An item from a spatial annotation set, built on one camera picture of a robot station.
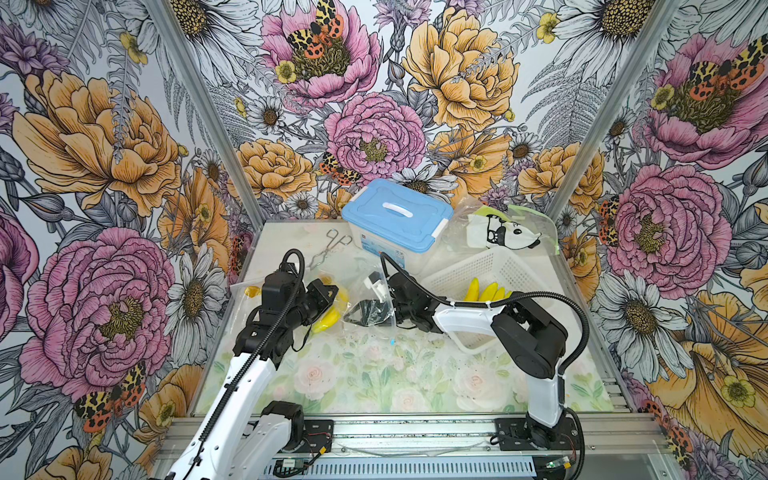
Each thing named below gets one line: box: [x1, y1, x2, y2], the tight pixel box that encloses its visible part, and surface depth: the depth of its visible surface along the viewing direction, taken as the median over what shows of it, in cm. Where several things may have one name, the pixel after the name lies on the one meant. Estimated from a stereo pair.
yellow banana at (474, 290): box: [464, 277, 481, 301], surface depth 97 cm
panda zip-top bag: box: [457, 204, 560, 256], surface depth 111 cm
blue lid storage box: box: [342, 178, 455, 272], surface depth 102 cm
